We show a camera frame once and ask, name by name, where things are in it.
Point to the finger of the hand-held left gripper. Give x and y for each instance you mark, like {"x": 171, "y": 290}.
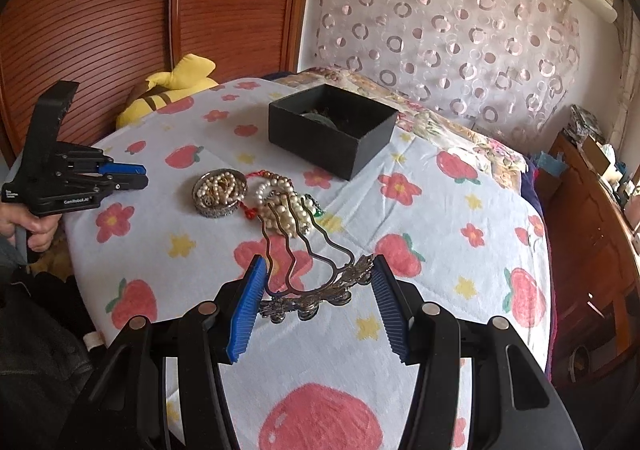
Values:
{"x": 125, "y": 168}
{"x": 132, "y": 182}

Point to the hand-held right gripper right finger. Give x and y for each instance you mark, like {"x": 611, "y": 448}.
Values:
{"x": 387, "y": 310}

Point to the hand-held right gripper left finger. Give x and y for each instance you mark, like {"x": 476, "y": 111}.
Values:
{"x": 244, "y": 317}

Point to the ornate metal hair comb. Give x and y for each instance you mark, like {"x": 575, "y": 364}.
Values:
{"x": 320, "y": 297}

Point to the person's left hand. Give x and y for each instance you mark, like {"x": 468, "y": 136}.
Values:
{"x": 37, "y": 232}

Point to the yellow striped plush toy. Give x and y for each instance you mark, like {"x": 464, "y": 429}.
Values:
{"x": 160, "y": 97}

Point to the round metal tin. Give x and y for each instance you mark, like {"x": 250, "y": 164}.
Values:
{"x": 215, "y": 210}

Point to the strawberry printed blanket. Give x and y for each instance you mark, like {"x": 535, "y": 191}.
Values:
{"x": 450, "y": 230}

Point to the wooden slatted wardrobe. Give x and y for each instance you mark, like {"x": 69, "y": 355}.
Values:
{"x": 125, "y": 5}

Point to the black cardboard box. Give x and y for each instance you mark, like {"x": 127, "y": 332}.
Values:
{"x": 330, "y": 142}

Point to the purple bedsheet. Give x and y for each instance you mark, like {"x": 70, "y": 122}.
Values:
{"x": 530, "y": 200}

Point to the floral quilt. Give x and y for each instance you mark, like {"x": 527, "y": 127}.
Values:
{"x": 450, "y": 135}

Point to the person's dark clothing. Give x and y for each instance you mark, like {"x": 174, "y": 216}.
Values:
{"x": 35, "y": 360}

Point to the dark metal ornament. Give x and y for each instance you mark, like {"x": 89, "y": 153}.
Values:
{"x": 322, "y": 117}

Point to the wooden dresser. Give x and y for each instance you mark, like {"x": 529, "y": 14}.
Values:
{"x": 590, "y": 255}

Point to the blue cloth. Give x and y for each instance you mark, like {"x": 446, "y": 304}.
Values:
{"x": 547, "y": 164}

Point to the patterned box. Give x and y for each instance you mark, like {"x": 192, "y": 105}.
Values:
{"x": 587, "y": 120}

